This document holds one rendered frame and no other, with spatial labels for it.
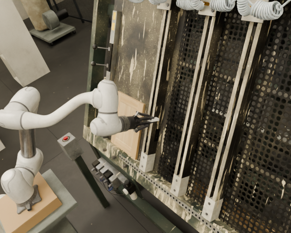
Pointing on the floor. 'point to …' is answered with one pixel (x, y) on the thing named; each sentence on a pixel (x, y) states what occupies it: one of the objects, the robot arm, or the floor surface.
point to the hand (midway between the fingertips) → (153, 119)
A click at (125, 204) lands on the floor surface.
